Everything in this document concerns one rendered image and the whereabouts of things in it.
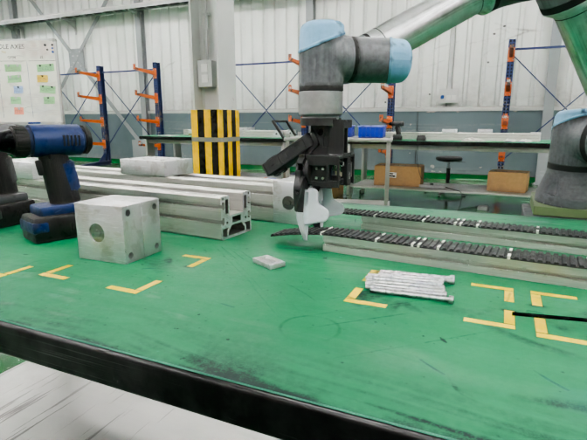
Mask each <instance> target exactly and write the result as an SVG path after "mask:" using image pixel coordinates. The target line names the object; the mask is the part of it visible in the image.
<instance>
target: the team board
mask: <svg viewBox="0 0 587 440"><path fill-rule="evenodd" d="M0 124H14V125H58V124H65V114H64V105H63V96H62V88H61V79H60V70H59V54H58V46H57V39H55V38H29V39H0Z"/></svg>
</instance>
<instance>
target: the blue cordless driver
mask: <svg viewBox="0 0 587 440"><path fill-rule="evenodd" d="M92 146H93V137H92V134H91V132H90V130H89V128H87V127H86V126H85V125H77V124H58V125H26V126H25V127H24V126H9V128H8V129H7V130H4V131H0V152H3V153H8V154H12V155H13V156H14V157H27V156H28V155H29V156H30V157H37V158H38V160H36V161H35V165H36V168H37V172H38V175H42V176H43V178H44V182H45V188H46V192H47V195H48V198H49V202H46V203H33V204H31V205H30V212H31V213H24V214H23V215H22V216H21V218H20V220H19V221H20V228H21V229H23V234H24V237H25V238H27V239H28V240H30V241H32V242H33V243H35V244H42V243H47V242H52V241H58V240H62V239H68V238H73V237H77V228H76V220H75V211H74V203H76V202H80V195H79V191H78V189H79V188H80V184H79V178H78V175H77V171H76V168H75V164H74V161H72V160H69V158H68V155H81V154H88V153H89V152H90V150H91V149H92Z"/></svg>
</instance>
